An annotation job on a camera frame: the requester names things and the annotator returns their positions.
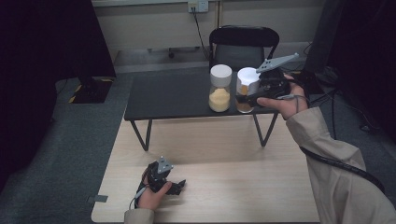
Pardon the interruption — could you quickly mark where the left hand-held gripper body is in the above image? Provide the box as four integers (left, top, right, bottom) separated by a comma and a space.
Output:
145, 155, 175, 192

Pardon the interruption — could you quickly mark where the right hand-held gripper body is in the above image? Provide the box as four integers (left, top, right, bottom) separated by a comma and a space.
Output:
255, 52, 301, 100

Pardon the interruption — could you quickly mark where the jar of brown powder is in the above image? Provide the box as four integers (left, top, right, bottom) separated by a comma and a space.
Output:
234, 66, 262, 115

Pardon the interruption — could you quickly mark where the jar of yellow powder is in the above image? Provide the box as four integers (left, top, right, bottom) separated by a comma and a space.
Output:
207, 63, 233, 114

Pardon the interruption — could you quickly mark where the black low shelf table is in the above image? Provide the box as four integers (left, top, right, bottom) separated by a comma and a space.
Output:
123, 70, 286, 153

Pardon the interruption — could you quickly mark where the person's left hand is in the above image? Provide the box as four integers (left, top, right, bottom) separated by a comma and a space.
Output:
136, 169, 173, 212

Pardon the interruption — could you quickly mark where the person's right hand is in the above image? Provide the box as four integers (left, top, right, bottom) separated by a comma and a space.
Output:
256, 73, 310, 121

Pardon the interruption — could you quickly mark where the black folding chair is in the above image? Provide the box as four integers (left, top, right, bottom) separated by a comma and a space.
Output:
208, 25, 280, 75

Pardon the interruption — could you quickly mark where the gray tape piece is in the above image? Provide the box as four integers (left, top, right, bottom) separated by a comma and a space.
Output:
86, 194, 109, 205

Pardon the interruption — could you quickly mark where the gray upright panel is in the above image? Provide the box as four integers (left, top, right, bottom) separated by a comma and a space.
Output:
303, 0, 347, 75

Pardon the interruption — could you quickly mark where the gray wheeled base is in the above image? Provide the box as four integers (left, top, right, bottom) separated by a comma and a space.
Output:
147, 46, 201, 60

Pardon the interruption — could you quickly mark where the dark curtain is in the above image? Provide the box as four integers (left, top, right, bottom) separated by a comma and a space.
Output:
0, 0, 117, 194
326, 0, 396, 142

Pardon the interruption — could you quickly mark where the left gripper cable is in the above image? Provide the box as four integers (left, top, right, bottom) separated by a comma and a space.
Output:
128, 182, 149, 210

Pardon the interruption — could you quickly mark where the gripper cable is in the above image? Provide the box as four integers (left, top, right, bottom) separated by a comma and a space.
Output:
128, 182, 149, 210
299, 146, 387, 195

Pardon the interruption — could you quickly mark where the long black floor cable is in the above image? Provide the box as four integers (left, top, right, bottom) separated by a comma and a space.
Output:
331, 91, 339, 141

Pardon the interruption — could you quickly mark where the black socket cable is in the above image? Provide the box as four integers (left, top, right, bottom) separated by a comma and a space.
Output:
191, 7, 211, 61

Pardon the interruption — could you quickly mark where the white wall socket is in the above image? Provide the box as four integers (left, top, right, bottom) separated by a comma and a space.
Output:
187, 0, 210, 14

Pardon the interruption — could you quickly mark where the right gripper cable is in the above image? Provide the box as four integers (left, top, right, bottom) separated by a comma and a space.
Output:
299, 146, 387, 195

